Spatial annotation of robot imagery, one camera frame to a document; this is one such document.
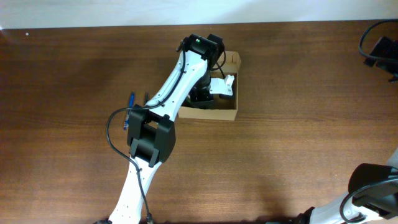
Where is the brown cardboard box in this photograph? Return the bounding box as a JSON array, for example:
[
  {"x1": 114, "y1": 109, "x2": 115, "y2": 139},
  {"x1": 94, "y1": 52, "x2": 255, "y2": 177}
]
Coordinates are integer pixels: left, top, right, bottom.
[{"x1": 178, "y1": 51, "x2": 241, "y2": 121}]

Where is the dark grey pen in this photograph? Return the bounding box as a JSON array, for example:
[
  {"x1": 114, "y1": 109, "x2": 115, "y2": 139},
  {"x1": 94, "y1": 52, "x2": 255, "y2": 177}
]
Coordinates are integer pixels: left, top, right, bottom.
[{"x1": 144, "y1": 92, "x2": 149, "y2": 105}]

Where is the blue pen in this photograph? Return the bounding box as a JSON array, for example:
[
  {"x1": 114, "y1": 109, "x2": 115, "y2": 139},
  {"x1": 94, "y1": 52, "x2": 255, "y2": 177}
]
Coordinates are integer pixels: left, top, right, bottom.
[{"x1": 123, "y1": 91, "x2": 135, "y2": 130}]

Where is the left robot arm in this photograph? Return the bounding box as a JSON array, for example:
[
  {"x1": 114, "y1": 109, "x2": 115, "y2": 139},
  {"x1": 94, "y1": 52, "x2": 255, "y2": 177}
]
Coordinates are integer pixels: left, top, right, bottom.
[{"x1": 106, "y1": 34, "x2": 225, "y2": 223}]

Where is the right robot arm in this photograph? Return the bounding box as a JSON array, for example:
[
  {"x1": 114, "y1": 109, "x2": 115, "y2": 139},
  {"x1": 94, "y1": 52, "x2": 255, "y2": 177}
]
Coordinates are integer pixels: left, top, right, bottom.
[{"x1": 289, "y1": 151, "x2": 397, "y2": 224}]

